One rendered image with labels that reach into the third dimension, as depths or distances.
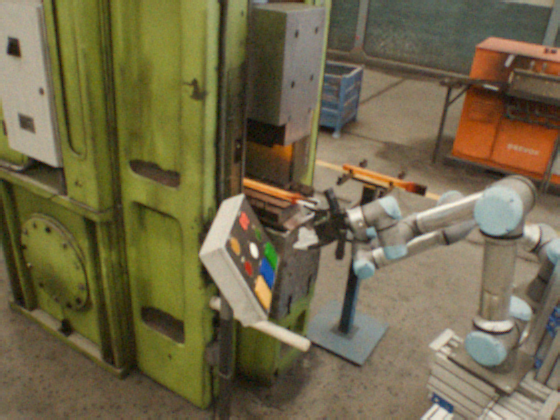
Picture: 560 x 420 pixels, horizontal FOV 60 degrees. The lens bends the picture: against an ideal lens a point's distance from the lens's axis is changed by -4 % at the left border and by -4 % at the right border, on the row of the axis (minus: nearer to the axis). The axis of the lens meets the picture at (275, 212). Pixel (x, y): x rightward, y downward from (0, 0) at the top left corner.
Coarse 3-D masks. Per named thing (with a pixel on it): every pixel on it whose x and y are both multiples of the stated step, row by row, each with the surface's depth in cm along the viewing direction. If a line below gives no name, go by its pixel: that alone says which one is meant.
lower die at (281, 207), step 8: (272, 184) 223; (248, 192) 216; (256, 192) 216; (264, 192) 215; (296, 192) 218; (248, 200) 211; (264, 200) 210; (272, 200) 211; (280, 200) 211; (288, 200) 210; (264, 208) 206; (272, 208) 206; (280, 208) 207; (288, 208) 209; (296, 208) 216; (272, 216) 205; (280, 216) 205; (288, 216) 211
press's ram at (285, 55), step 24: (264, 24) 167; (288, 24) 164; (312, 24) 178; (264, 48) 171; (288, 48) 169; (312, 48) 184; (264, 72) 175; (288, 72) 174; (312, 72) 190; (264, 96) 179; (288, 96) 179; (312, 96) 196; (264, 120) 183; (288, 120) 186
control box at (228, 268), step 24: (216, 216) 161; (240, 216) 158; (216, 240) 144; (240, 240) 151; (264, 240) 171; (216, 264) 141; (240, 264) 145; (240, 288) 144; (240, 312) 149; (264, 312) 149
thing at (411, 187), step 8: (344, 168) 245; (352, 168) 242; (368, 176) 239; (376, 176) 237; (384, 176) 236; (400, 184) 232; (408, 184) 229; (416, 184) 228; (416, 192) 230; (424, 192) 228
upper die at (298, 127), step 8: (248, 120) 193; (256, 120) 191; (296, 120) 191; (304, 120) 196; (248, 128) 194; (256, 128) 192; (264, 128) 190; (272, 128) 188; (280, 128) 186; (288, 128) 187; (296, 128) 193; (304, 128) 199; (248, 136) 196; (256, 136) 194; (264, 136) 192; (272, 136) 190; (280, 136) 188; (288, 136) 189; (296, 136) 195; (280, 144) 189; (288, 144) 191
